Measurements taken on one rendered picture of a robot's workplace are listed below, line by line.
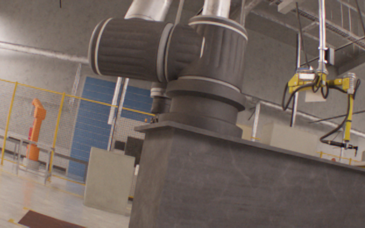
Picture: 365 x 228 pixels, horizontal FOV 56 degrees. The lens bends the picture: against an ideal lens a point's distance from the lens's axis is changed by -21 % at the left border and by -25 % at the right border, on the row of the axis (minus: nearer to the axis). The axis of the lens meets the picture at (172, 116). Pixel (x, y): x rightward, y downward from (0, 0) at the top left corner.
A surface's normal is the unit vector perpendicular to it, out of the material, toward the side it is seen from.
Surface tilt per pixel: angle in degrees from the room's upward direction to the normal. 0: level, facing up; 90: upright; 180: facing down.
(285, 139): 90
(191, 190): 90
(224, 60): 90
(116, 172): 90
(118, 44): 104
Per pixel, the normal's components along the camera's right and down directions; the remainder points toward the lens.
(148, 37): -0.15, -0.22
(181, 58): -0.23, 0.28
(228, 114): 0.59, 0.00
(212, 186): 0.35, -0.07
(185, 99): -0.63, -0.24
